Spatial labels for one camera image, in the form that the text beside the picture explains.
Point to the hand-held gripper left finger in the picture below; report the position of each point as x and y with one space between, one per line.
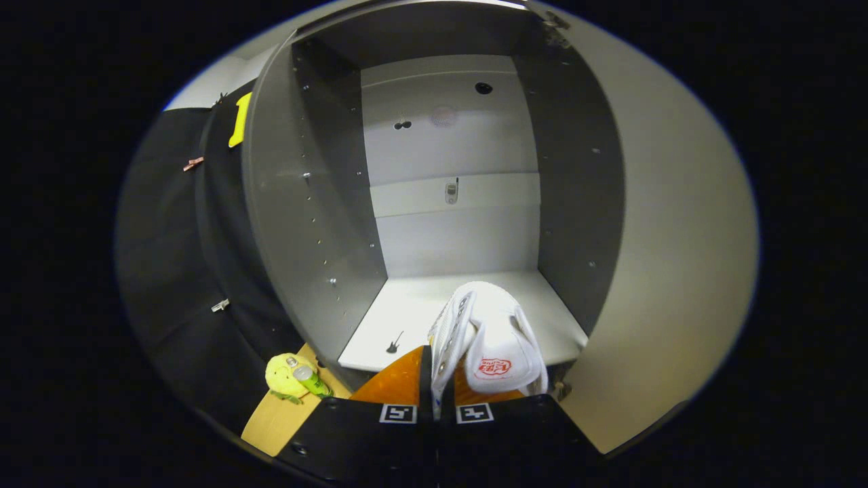
426 386

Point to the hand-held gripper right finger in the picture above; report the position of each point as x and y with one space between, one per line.
515 434

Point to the grey shoe cabinet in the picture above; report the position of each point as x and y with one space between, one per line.
447 237

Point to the green bottle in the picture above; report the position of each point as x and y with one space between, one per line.
312 381

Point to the yellow plush toy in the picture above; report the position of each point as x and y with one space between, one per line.
283 375

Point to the silver clip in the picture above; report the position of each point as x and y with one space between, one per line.
220 306

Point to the black backdrop cloth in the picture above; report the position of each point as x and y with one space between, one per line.
169 271

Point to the copper clip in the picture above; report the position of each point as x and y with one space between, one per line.
193 163

